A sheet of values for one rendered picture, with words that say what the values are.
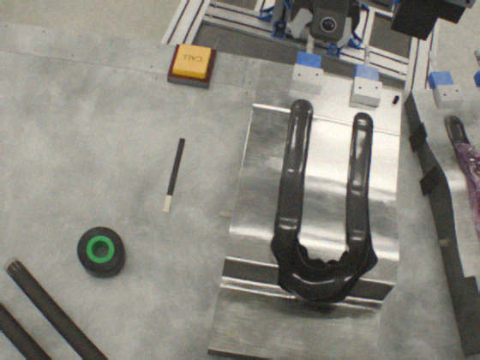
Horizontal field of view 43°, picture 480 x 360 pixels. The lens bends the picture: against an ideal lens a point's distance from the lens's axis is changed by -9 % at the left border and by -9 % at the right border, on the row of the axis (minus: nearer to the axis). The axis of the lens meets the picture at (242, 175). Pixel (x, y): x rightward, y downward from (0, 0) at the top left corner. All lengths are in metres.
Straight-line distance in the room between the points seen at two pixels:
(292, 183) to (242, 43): 1.02
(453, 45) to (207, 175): 1.56
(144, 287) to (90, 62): 0.46
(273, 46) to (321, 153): 0.98
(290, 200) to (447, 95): 0.39
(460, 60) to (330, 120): 1.42
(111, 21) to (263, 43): 0.61
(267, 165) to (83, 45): 0.46
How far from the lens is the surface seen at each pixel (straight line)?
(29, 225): 1.13
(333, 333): 1.01
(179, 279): 1.07
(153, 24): 2.32
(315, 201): 1.02
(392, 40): 2.14
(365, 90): 1.12
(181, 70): 1.20
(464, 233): 1.11
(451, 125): 1.23
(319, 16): 0.89
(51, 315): 1.01
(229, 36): 2.03
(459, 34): 2.56
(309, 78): 1.11
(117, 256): 1.05
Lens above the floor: 1.83
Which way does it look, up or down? 65 degrees down
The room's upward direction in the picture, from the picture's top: 11 degrees clockwise
